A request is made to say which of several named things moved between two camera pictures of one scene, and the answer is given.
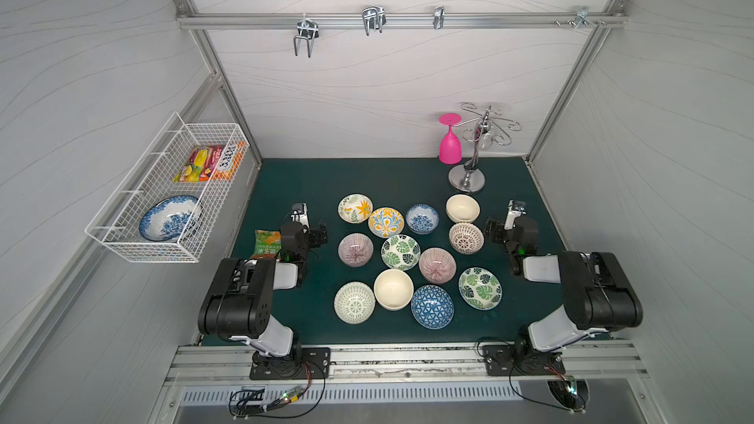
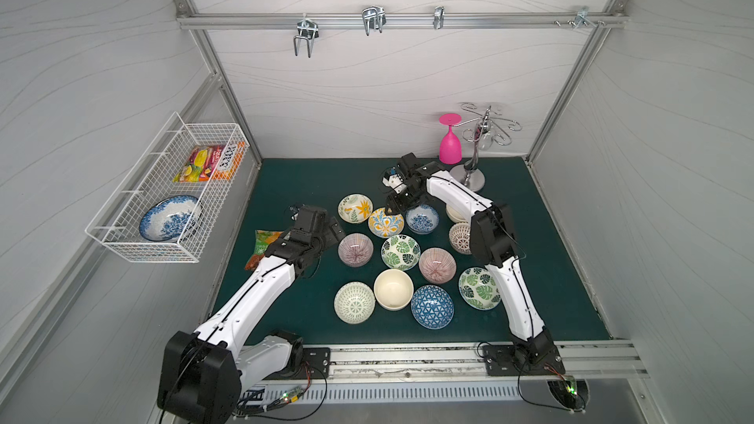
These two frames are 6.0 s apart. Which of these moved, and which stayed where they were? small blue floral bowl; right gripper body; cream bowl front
Moved: right gripper body
Stayed: cream bowl front; small blue floral bowl
